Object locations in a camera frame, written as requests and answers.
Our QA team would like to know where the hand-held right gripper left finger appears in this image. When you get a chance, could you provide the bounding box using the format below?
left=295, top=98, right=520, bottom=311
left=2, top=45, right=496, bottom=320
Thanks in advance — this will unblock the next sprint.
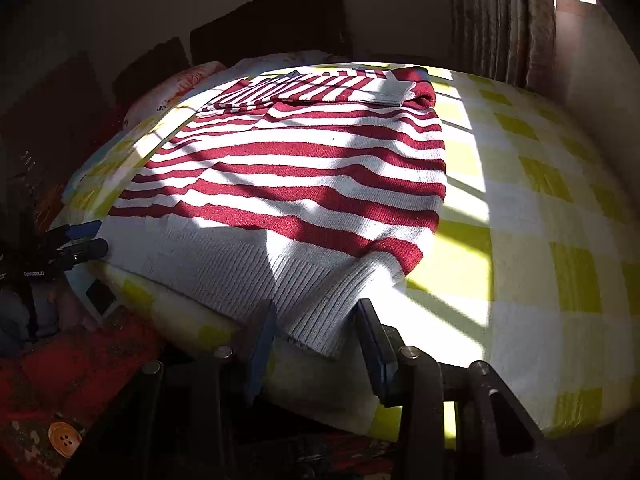
left=132, top=300, right=279, bottom=480

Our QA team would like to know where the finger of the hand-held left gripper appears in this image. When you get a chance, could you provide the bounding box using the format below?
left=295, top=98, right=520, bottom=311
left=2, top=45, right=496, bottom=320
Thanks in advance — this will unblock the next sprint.
left=46, top=237, right=110, bottom=270
left=47, top=219, right=104, bottom=242

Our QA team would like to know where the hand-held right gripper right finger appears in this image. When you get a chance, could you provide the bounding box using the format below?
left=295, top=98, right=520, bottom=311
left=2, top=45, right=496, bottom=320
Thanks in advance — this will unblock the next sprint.
left=354, top=298, right=571, bottom=480

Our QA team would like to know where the red white striped knit sweater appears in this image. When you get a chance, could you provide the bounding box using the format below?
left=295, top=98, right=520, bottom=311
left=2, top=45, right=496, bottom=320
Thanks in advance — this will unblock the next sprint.
left=107, top=66, right=448, bottom=359

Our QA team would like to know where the black smartphone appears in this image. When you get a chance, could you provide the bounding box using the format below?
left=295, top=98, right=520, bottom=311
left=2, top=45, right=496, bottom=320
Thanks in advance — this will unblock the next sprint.
left=84, top=279, right=120, bottom=319

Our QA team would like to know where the person's red patterned clothing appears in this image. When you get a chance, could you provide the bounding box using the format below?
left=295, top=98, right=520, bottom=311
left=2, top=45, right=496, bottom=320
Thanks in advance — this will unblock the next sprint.
left=0, top=309, right=401, bottom=480

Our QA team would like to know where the orange floral pillow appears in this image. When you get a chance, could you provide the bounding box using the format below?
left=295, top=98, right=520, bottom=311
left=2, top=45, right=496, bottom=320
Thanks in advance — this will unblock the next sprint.
left=122, top=60, right=229, bottom=129

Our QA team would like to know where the orange button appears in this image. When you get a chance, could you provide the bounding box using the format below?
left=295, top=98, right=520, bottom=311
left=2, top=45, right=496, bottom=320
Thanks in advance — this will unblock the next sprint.
left=48, top=420, right=84, bottom=459

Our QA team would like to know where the small dark wooden headboard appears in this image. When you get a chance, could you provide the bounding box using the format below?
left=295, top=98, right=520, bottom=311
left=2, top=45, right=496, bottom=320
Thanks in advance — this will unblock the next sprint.
left=112, top=37, right=191, bottom=107

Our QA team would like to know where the yellow white checked bedsheet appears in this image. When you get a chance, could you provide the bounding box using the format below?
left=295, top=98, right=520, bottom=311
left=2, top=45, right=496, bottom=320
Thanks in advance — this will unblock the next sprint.
left=50, top=62, right=640, bottom=450

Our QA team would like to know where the large dark wooden headboard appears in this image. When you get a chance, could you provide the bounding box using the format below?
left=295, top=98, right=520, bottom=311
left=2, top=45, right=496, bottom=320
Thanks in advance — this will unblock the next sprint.
left=189, top=0, right=352, bottom=69

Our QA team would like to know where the floral curtain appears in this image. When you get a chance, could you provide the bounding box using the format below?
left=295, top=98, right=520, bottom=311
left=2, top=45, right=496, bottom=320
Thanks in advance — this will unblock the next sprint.
left=446, top=0, right=559, bottom=89

